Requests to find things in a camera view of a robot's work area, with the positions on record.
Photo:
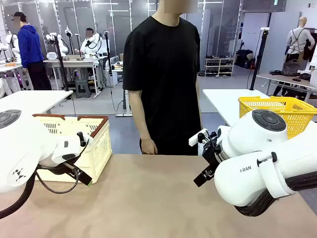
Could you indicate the person in black t-shirt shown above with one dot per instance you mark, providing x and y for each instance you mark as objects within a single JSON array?
[{"x": 161, "y": 86}]

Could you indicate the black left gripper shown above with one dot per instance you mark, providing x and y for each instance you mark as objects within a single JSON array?
[{"x": 59, "y": 168}]

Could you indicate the yellow plastic shopping basket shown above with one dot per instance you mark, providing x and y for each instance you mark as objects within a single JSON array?
[{"x": 297, "y": 111}]

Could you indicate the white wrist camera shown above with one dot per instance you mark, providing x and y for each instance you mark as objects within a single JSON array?
[
  {"x": 196, "y": 138},
  {"x": 87, "y": 141}
]

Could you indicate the black camera tripod pole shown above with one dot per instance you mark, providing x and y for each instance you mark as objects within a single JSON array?
[{"x": 258, "y": 59}]

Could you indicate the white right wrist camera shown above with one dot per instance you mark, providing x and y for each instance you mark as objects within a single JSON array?
[{"x": 196, "y": 138}]

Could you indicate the dark wicker basket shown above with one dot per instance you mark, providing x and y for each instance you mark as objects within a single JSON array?
[{"x": 291, "y": 68}]

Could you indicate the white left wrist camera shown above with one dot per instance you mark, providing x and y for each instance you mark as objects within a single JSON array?
[{"x": 87, "y": 141}]

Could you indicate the white shoe rack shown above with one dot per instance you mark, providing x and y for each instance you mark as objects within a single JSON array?
[{"x": 219, "y": 65}]

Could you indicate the black bag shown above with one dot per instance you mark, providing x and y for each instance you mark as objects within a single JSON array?
[{"x": 244, "y": 59}]

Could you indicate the person in blue hoodie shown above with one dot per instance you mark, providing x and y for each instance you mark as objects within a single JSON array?
[{"x": 31, "y": 49}]

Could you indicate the cream basket with brown rim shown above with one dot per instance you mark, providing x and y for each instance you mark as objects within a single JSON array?
[{"x": 99, "y": 153}]

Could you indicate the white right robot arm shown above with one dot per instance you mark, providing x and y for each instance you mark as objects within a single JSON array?
[{"x": 260, "y": 158}]

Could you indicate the grey step stool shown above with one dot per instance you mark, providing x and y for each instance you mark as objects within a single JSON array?
[{"x": 83, "y": 89}]

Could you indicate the white table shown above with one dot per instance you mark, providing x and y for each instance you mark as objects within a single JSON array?
[
  {"x": 230, "y": 101},
  {"x": 29, "y": 99}
]

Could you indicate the brown work table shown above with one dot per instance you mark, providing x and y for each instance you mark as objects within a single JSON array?
[{"x": 284, "y": 80}]

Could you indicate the mannequin with grey apron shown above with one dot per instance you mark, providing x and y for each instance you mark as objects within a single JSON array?
[{"x": 298, "y": 39}]

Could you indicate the person's left forearm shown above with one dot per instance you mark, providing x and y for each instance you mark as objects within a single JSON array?
[{"x": 198, "y": 96}]

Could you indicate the person's right forearm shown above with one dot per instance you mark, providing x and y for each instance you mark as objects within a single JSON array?
[{"x": 138, "y": 114}]

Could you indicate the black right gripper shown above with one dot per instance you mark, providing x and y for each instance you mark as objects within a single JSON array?
[{"x": 212, "y": 153}]

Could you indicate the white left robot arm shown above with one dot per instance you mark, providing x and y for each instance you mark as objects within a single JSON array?
[{"x": 27, "y": 148}]

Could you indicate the person's right hand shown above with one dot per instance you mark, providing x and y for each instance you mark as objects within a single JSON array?
[{"x": 148, "y": 146}]

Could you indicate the white humanoid robot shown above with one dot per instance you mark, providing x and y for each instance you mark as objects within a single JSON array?
[{"x": 92, "y": 45}]

